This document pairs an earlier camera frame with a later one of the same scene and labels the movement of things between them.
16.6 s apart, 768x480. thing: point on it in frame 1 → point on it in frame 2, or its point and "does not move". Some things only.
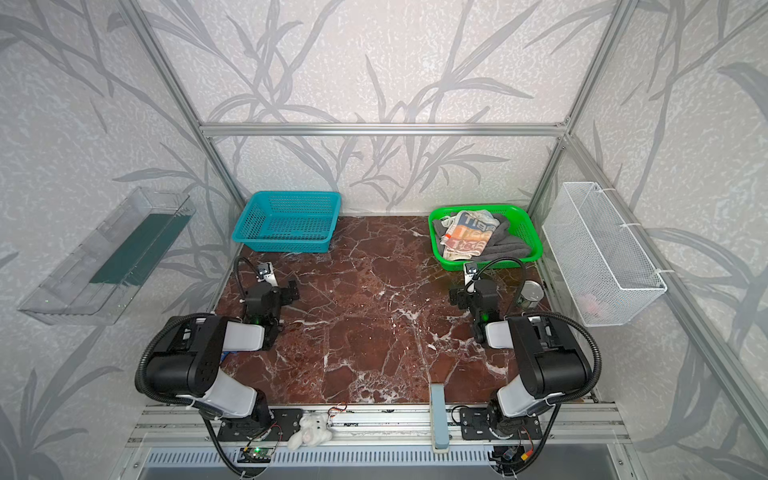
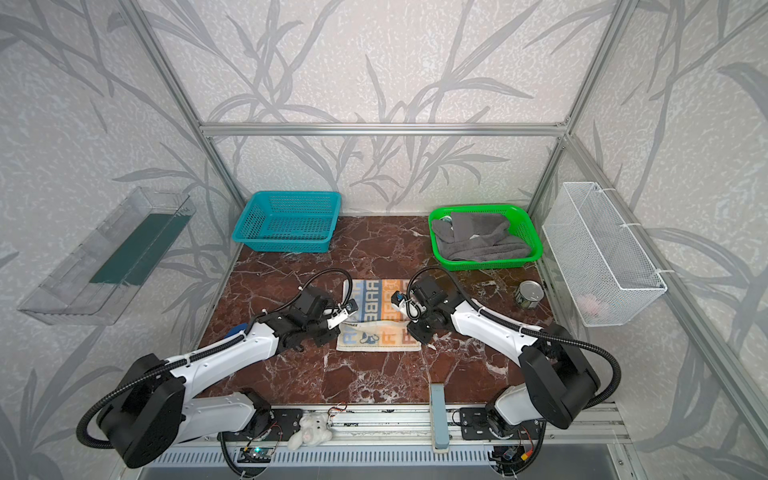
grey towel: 501,244 does not move
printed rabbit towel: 467,233 → 377,324
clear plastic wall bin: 95,280 does not move
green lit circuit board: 255,455 does not move
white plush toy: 313,430 does not move
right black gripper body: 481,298 → 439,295
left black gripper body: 276,289 → 324,320
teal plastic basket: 289,222 does not move
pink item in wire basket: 591,306 does not move
